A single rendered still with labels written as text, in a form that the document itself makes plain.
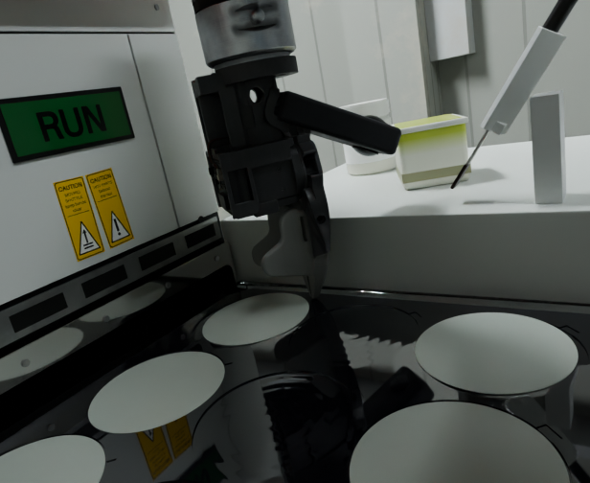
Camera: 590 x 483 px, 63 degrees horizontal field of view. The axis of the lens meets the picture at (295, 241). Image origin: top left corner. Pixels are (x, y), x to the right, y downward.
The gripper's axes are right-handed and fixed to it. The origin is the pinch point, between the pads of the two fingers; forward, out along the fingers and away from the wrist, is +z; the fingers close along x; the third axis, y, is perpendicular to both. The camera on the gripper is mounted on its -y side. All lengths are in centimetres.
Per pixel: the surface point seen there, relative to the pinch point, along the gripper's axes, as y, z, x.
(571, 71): -143, -8, -102
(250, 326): 7.6, 1.5, 1.6
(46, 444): 23.4, 1.5, 9.0
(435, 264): -9.4, -0.2, 5.1
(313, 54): -78, -36, -184
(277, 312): 4.8, 1.4, 0.7
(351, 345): 1.7, 1.6, 10.0
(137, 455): 17.6, 1.5, 13.8
